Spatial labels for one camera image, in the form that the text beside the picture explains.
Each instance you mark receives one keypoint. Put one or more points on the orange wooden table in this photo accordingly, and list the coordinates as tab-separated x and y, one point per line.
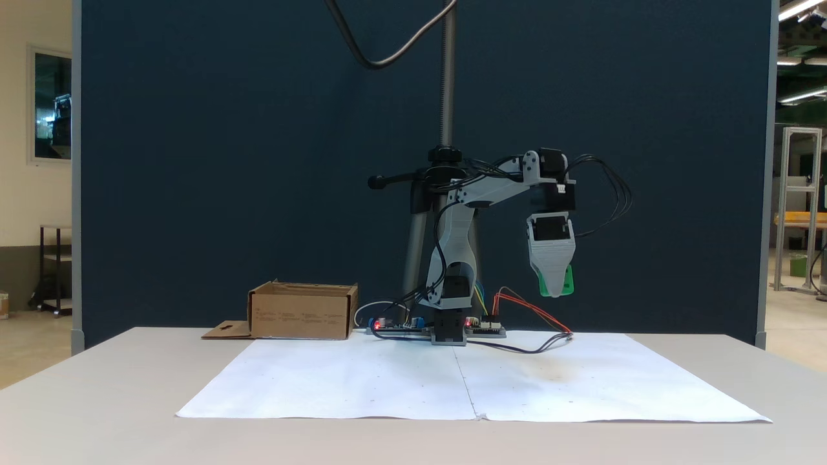
801	219

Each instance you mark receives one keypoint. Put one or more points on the wall window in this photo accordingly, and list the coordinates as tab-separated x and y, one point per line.
52	97

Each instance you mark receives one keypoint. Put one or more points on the grey ridged fixed gripper finger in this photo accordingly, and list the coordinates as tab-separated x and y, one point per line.
553	261

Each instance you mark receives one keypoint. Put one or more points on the dark blue partition panel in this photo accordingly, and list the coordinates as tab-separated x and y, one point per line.
194	161

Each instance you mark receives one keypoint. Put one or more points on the green waste bin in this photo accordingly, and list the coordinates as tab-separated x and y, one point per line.
798	266

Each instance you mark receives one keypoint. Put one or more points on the green dice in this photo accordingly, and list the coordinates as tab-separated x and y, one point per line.
567	284

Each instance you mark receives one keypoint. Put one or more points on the grey black camera tripod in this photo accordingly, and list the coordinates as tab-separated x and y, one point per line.
447	77

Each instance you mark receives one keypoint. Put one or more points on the black shelf cart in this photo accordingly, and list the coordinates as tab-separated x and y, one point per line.
58	271

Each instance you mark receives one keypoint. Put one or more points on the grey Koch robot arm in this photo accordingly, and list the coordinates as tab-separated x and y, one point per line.
459	245

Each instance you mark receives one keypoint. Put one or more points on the fluorescent ceiling light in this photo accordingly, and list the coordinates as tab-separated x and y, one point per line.
801	97
801	8

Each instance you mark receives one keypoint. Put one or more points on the white paper sheet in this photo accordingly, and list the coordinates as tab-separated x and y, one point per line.
614	387
336	381

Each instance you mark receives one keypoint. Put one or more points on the brown cardboard box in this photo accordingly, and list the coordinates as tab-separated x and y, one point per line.
303	316

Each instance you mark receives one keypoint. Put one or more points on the blue circuit board red LED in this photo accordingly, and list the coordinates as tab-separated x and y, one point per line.
395	326

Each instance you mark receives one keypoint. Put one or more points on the aluminium profile frame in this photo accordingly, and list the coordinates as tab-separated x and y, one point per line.
785	206

